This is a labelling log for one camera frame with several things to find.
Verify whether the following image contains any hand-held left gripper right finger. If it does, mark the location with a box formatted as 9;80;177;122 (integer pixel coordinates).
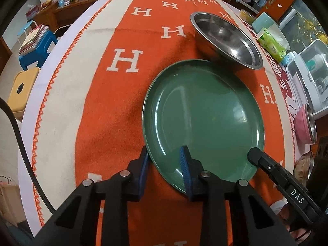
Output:
179;146;298;246

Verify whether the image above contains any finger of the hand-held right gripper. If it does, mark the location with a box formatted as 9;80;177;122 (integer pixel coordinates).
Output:
247;147;323;221

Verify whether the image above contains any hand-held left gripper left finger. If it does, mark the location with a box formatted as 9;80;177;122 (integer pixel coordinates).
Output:
34;146;150;246

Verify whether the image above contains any green plate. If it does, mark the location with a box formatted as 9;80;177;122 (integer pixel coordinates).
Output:
142;59;265;195

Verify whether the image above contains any person's right hand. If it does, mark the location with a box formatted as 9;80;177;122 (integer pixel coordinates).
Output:
278;204;314;246

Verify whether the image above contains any orange letter-print blanket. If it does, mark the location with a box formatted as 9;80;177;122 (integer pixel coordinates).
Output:
18;0;295;246

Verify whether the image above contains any blue wipes packet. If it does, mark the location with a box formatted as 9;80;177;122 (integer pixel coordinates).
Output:
280;52;299;66

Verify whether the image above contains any white bottle sterilizer appliance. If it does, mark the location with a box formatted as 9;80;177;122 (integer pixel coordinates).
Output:
279;37;328;120

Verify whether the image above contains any green tissue packet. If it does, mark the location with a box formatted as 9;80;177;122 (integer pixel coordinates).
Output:
257;28;290;62

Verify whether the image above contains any flat-bottomed steel bowl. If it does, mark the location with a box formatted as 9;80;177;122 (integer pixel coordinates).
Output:
190;11;264;70

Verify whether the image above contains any teal canister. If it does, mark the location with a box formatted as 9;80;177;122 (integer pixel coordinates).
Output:
252;12;278;32

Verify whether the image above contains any beige box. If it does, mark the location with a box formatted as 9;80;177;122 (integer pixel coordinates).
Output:
0;176;27;227

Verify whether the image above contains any small yellow jar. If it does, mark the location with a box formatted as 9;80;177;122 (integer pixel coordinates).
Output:
239;8;256;23

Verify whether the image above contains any yellow plastic stool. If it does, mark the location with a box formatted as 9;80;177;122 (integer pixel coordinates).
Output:
7;67;41;113

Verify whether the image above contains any blue plastic stool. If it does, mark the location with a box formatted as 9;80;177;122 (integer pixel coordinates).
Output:
18;27;58;71

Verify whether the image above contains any stack of books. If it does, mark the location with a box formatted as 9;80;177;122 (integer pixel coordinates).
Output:
19;25;49;55

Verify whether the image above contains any wooden tv cabinet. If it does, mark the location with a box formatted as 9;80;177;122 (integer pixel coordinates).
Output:
33;0;108;32

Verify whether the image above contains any pink toy box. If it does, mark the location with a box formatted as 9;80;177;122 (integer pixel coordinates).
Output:
25;5;41;18

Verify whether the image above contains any black cable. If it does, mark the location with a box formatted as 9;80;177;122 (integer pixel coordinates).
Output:
0;97;55;214

